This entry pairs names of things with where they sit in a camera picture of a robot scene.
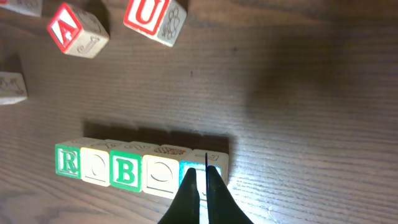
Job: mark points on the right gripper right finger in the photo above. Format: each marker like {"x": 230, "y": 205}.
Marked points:
{"x": 222, "y": 209}

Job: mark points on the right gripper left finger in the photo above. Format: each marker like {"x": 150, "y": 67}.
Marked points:
{"x": 185, "y": 207}

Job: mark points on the yellow block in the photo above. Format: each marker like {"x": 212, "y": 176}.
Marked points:
{"x": 95, "y": 164}
{"x": 161, "y": 170}

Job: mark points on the green B block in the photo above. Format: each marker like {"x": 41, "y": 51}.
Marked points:
{"x": 126, "y": 165}

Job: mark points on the green R block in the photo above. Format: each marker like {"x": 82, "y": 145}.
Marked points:
{"x": 67, "y": 157}

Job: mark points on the red U block centre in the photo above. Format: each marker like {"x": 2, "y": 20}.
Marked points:
{"x": 159, "y": 20}

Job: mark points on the red u block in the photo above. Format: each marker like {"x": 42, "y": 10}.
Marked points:
{"x": 25, "y": 7}
{"x": 159, "y": 20}

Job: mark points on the red A block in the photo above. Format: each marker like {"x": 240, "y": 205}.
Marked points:
{"x": 77, "y": 32}

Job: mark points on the green N block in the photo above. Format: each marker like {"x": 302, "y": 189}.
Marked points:
{"x": 13, "y": 88}

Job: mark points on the red U block left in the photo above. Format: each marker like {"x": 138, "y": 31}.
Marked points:
{"x": 25, "y": 7}

